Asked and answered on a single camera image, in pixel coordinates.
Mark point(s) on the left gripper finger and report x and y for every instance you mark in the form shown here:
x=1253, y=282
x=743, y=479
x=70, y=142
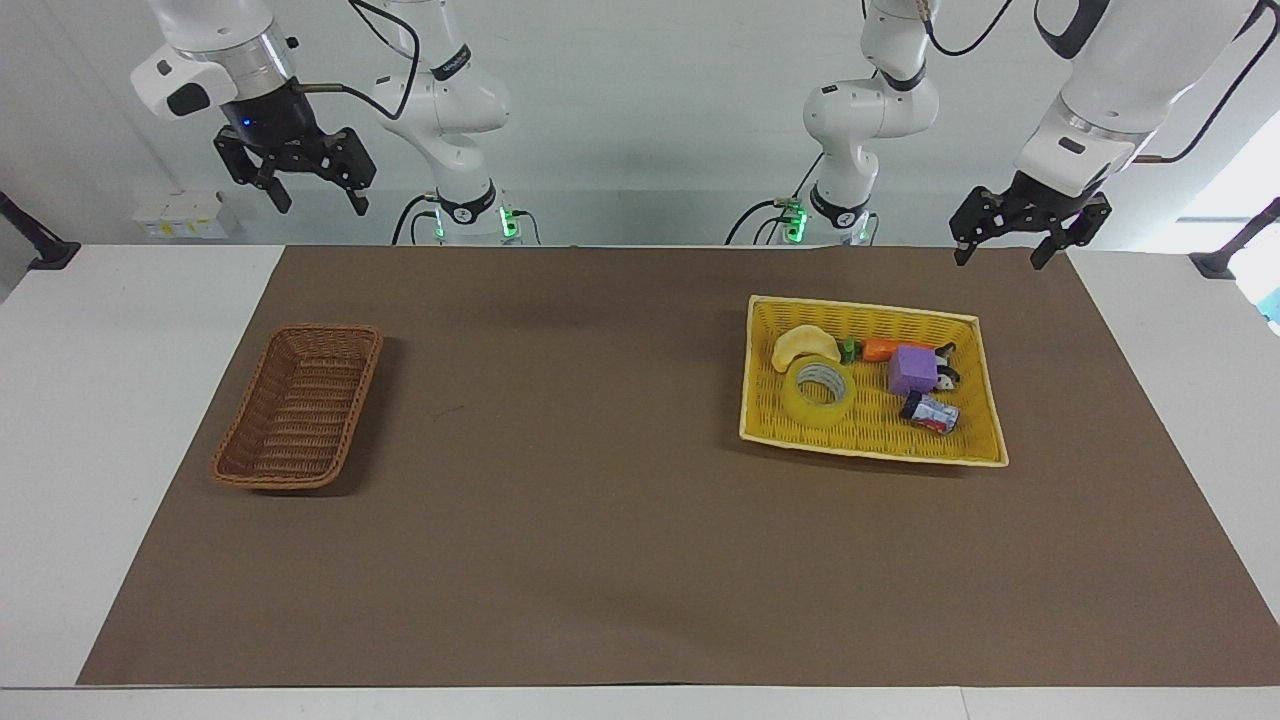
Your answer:
x=1075, y=235
x=982, y=220

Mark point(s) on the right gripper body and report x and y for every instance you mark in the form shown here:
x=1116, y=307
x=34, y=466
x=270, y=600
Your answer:
x=268, y=118

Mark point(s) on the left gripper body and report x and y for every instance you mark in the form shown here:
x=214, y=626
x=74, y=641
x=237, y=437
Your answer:
x=1050, y=197

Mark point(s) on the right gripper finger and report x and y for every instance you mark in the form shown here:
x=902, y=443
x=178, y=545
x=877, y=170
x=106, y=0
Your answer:
x=345, y=165
x=262, y=172

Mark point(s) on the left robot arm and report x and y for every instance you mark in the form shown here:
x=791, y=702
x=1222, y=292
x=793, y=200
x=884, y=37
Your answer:
x=870, y=110

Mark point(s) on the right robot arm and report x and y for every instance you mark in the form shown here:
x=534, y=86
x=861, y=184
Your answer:
x=455, y=100

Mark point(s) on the brown wicker basket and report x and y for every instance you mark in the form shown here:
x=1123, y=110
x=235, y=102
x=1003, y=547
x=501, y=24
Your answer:
x=300, y=405

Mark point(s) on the yellow wicker basket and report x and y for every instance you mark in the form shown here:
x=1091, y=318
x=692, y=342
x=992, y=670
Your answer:
x=870, y=440

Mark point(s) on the clear tape roll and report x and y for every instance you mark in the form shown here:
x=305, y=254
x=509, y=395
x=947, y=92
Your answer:
x=795, y=400

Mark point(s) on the white box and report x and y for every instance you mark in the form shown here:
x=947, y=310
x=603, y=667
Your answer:
x=185, y=215

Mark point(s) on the black stand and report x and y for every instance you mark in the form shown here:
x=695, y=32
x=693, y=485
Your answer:
x=1230, y=250
x=40, y=245

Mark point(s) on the small black white toy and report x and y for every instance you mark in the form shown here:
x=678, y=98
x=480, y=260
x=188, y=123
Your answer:
x=948, y=375

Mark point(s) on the orange toy carrot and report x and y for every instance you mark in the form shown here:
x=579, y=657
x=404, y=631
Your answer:
x=885, y=350

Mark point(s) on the purple cube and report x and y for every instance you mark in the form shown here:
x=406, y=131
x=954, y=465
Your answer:
x=913, y=370

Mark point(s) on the small printed can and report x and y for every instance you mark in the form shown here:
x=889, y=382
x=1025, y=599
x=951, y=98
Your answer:
x=932, y=413

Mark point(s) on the yellow toy banana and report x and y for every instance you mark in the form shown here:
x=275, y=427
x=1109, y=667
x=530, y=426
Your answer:
x=795, y=342

